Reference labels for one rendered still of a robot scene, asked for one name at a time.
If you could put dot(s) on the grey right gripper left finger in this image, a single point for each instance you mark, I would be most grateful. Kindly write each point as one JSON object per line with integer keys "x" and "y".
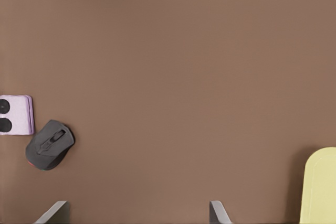
{"x": 56, "y": 214}

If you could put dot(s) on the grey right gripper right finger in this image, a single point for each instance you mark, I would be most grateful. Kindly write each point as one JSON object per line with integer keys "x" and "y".
{"x": 218, "y": 213}

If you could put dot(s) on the dark grey computer mouse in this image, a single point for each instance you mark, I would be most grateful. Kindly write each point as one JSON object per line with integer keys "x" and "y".
{"x": 50, "y": 145}

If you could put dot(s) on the pale yellow tray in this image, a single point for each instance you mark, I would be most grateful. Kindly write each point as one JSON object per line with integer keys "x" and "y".
{"x": 319, "y": 187}

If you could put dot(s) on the lilac phone with black lenses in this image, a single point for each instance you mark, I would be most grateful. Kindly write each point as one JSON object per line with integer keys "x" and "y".
{"x": 17, "y": 115}

